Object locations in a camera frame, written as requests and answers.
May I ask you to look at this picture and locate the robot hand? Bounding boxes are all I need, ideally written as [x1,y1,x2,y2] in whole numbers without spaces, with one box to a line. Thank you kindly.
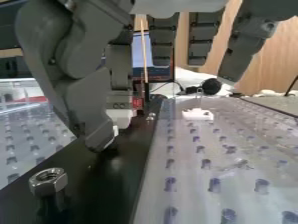
[15,0,298,154]

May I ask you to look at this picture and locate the medium steel hex nut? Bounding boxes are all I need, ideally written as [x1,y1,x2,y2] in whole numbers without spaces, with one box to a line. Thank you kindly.
[28,167,70,198]

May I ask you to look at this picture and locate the thin stick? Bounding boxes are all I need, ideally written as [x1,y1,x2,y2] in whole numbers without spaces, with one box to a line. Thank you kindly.
[138,14,151,114]

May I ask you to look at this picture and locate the black headphones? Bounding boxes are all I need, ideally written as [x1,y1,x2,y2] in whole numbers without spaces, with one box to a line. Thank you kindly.
[184,77,224,96]

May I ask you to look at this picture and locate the black plate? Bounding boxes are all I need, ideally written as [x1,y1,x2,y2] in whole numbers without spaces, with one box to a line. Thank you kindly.
[0,95,167,224]

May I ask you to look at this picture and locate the clear box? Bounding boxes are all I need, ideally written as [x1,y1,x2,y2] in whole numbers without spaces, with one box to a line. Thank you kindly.
[0,77,298,224]

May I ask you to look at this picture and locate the small white square bracket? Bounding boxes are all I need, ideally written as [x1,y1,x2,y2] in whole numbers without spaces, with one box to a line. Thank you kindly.
[181,107,216,122]

